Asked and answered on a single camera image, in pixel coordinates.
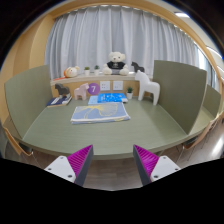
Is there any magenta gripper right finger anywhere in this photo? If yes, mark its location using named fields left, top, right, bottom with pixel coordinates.
left=133, top=145, right=180, bottom=186

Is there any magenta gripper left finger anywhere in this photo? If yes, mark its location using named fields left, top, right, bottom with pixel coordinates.
left=45, top=145, right=93, bottom=186

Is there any blue yellow patterned towel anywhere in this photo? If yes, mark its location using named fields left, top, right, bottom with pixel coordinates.
left=71, top=102, right=130, bottom=124

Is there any right wooden chair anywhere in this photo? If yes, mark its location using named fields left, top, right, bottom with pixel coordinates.
left=182, top=111, right=224, bottom=150

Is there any wooden chair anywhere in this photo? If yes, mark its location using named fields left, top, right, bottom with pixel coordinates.
left=4, top=127, right=33, bottom=156
left=182, top=111, right=224, bottom=150

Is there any left wooden chair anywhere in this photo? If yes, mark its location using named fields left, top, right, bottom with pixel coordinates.
left=4, top=127, right=33, bottom=156

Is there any dark blue book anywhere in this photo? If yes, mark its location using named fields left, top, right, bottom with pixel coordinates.
left=47, top=97, right=72, bottom=107

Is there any bright blue book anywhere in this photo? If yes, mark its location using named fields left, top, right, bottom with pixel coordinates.
left=88, top=93, right=128, bottom=105

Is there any small pink wooden horse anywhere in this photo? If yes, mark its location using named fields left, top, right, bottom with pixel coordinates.
left=74, top=83, right=89, bottom=100

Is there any potted plant on table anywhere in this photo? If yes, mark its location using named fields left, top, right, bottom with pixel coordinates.
left=126, top=87, right=133, bottom=99

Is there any dark brown wooden horse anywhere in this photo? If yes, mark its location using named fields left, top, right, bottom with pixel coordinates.
left=55, top=83, right=70, bottom=97

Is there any purple round number sign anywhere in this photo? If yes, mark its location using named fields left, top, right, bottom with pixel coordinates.
left=88, top=83, right=100, bottom=95

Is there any large white wooden horse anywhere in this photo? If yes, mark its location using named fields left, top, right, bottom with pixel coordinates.
left=135, top=70, right=160, bottom=105

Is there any left green partition panel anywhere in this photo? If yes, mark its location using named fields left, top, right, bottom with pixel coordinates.
left=5, top=65, right=52, bottom=137

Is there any green partition panel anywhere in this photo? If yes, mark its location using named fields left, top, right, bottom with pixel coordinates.
left=5, top=65, right=52, bottom=137
left=153, top=60, right=207, bottom=134

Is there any right green partition panel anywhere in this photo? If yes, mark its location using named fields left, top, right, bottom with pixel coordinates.
left=153, top=60, right=207, bottom=134

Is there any orange white plush toy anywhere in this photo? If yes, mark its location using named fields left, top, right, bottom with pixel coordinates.
left=64, top=66, right=80, bottom=78

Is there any left small potted plant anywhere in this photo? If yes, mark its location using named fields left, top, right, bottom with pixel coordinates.
left=84, top=66, right=90, bottom=76

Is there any small potted plant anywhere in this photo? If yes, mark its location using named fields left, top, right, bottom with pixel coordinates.
left=94, top=65, right=100, bottom=76
left=84, top=66, right=90, bottom=76

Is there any small black horse figurine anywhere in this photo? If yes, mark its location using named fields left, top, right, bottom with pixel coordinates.
left=131, top=62, right=145, bottom=72

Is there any right small potted plant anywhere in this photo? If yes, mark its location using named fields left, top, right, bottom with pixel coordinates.
left=94, top=65, right=100, bottom=76

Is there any white teddy bear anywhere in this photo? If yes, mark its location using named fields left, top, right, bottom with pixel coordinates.
left=102, top=52, right=129, bottom=76

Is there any grey white curtain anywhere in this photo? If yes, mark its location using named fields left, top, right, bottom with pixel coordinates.
left=45, top=6, right=198, bottom=79

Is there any left white wall socket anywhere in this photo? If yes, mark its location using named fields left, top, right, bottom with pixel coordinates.
left=100, top=81, right=110, bottom=91

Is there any white wall socket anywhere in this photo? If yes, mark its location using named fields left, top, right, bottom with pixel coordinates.
left=113, top=81, right=123, bottom=91
left=100, top=81, right=110, bottom=91

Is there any right white wall socket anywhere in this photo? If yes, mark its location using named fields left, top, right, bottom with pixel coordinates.
left=113, top=81, right=123, bottom=91

